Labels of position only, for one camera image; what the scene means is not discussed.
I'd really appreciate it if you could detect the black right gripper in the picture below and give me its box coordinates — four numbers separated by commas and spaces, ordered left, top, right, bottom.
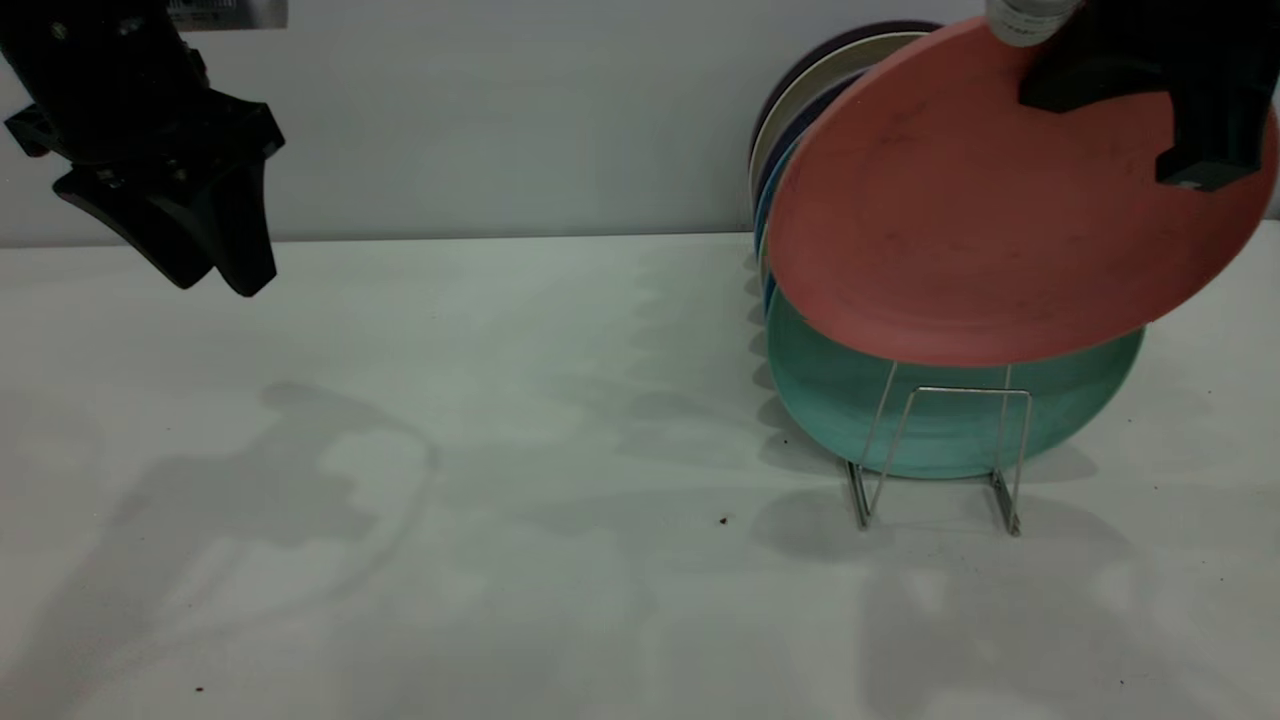
1020, 0, 1280, 191

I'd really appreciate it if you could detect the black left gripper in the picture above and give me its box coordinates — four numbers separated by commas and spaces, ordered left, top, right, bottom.
0, 0, 286, 298

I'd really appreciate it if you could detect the pink plastic plate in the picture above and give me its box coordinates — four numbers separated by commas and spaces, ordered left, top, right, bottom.
765, 15, 1280, 368

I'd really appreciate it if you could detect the dark purple plate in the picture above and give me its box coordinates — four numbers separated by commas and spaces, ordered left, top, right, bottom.
750, 20, 941, 161

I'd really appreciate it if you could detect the cream beige plate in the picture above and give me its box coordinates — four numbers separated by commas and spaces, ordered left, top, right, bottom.
748, 32, 931, 201

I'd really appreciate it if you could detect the dark navy plate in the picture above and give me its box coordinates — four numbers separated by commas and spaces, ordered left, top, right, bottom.
752, 75, 861, 201

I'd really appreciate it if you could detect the teal green plate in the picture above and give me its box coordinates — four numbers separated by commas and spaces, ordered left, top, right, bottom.
765, 290, 1146, 481

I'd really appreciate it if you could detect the wire plate rack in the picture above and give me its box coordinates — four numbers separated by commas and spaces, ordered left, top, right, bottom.
845, 360, 1033, 538

